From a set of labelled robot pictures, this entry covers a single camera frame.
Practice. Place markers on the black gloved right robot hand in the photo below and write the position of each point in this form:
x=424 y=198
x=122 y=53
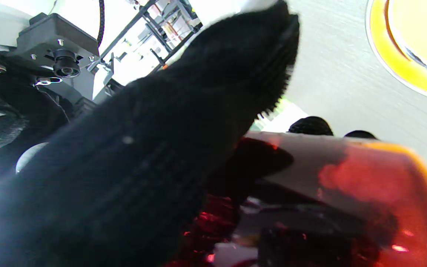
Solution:
x=20 y=122

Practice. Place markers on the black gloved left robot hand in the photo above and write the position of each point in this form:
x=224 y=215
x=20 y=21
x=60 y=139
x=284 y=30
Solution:
x=143 y=167

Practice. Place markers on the red transparent sample bottle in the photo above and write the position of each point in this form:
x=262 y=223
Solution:
x=328 y=207

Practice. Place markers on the kidney steel tray orange liner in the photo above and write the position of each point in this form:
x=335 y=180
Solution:
x=413 y=48

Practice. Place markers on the black metal rack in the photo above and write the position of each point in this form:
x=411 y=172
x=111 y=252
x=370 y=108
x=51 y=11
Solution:
x=154 y=33

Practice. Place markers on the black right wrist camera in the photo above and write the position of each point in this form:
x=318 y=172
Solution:
x=58 y=55

